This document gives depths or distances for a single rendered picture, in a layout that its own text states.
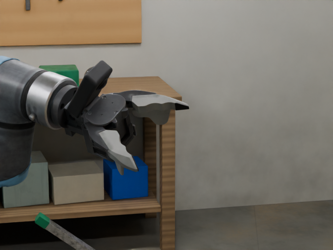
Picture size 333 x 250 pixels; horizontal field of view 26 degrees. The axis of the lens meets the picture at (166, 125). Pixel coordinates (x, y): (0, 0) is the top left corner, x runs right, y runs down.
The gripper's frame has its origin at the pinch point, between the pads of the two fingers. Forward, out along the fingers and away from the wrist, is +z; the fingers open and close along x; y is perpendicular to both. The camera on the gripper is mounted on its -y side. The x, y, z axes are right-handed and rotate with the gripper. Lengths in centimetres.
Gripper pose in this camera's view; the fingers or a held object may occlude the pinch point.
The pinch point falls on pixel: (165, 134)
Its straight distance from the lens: 109.9
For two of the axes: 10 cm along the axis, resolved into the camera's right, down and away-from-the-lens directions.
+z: 8.5, 3.1, -4.4
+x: -5.2, 6.3, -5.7
